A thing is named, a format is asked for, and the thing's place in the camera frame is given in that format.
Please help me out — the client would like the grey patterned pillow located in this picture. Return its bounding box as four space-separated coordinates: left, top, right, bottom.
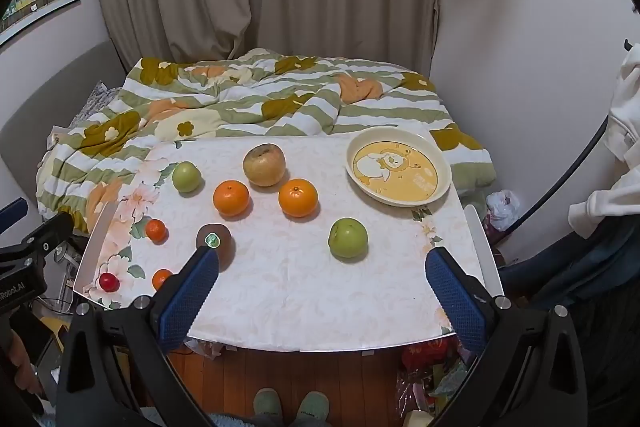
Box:
67 79 123 128

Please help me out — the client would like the white plastic bag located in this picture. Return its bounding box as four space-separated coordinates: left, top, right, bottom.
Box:
485 189 521 233

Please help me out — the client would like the brown kiwi with sticker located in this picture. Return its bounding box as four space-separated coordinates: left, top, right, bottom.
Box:
196 223 236 270

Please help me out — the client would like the green striped floral blanket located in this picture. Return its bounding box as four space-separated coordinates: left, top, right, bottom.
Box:
35 48 496 233

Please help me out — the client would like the black curved cable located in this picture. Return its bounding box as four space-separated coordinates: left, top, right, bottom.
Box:
492 114 612 260

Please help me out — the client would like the dark clothing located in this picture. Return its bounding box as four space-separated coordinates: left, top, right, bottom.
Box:
500 207 640 313

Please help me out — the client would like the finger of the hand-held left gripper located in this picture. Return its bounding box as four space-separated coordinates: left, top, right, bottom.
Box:
0 198 29 228
0 212 76 265

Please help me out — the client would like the large green apple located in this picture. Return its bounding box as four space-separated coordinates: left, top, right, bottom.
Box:
328 217 369 259

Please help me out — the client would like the person's left hand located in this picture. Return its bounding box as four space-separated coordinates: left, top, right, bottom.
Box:
0 331 45 400

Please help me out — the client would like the small green apple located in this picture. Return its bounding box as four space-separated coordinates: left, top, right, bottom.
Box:
172 161 202 194

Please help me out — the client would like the green slipper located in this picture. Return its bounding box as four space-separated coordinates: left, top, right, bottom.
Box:
295 391 331 423
252 388 282 420

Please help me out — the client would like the orange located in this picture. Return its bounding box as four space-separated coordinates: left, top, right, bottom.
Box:
213 180 251 218
278 178 319 218

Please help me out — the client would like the white garment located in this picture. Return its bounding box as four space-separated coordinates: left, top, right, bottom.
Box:
567 42 640 238

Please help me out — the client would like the cream cartoon plate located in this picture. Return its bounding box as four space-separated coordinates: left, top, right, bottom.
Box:
346 128 452 208

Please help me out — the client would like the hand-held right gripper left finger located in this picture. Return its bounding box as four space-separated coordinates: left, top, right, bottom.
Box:
54 246 221 427

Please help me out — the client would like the red plastic bag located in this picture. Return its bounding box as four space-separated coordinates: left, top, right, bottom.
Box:
400 337 476 388

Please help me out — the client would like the grey padded headboard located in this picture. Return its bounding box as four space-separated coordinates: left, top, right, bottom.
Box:
0 39 128 218

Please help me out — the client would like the brown kiwi on table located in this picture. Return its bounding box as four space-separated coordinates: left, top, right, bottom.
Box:
243 143 287 188

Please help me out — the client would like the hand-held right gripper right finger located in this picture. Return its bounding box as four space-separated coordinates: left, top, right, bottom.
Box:
425 247 588 427

